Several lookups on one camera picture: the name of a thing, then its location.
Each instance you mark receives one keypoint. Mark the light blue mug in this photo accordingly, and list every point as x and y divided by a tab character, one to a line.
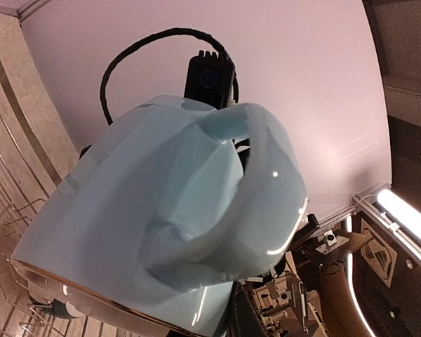
173	204

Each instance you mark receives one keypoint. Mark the fluorescent tube light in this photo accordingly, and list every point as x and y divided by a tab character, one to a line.
401	210

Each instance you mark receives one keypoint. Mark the metal wire dish rack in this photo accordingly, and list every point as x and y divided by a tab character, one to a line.
35	154

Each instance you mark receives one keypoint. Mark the right aluminium corner post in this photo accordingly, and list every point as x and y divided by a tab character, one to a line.
16	11

